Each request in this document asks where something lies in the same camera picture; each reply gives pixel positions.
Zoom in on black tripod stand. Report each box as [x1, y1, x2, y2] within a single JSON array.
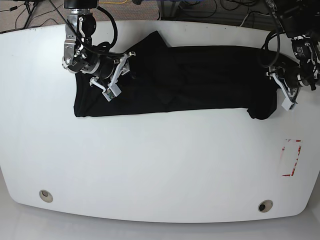
[[14, 0, 41, 30]]

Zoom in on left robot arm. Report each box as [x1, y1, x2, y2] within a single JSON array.
[[262, 0, 320, 105]]

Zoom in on yellow cable on floor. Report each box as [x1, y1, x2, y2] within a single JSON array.
[[99, 0, 128, 6]]

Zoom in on left table cable grommet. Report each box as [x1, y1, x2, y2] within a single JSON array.
[[39, 190, 53, 203]]

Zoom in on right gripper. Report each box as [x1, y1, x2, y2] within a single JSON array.
[[89, 51, 136, 93]]

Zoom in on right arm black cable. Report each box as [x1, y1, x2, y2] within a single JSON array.
[[49, 0, 119, 58]]

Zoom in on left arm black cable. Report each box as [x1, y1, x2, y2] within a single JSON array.
[[258, 0, 301, 68]]

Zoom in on black t-shirt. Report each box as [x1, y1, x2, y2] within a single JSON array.
[[73, 31, 279, 120]]

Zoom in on red tape rectangle marking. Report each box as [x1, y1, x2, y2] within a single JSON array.
[[279, 139, 302, 177]]

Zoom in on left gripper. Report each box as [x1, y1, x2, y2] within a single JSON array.
[[266, 66, 320, 102]]

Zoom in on table cable grommet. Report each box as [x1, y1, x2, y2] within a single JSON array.
[[258, 199, 273, 213], [39, 190, 53, 203]]

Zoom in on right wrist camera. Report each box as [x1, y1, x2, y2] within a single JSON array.
[[102, 84, 122, 102]]

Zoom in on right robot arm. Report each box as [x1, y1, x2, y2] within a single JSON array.
[[62, 0, 136, 101]]

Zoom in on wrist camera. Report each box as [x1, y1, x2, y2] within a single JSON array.
[[281, 98, 297, 111], [102, 84, 122, 102]]

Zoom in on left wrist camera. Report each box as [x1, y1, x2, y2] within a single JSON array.
[[281, 98, 297, 111]]

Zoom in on right table cable grommet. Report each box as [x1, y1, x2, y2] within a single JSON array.
[[258, 199, 273, 213]]

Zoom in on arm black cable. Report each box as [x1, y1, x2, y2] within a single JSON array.
[[258, 0, 301, 68], [49, 0, 119, 58]]

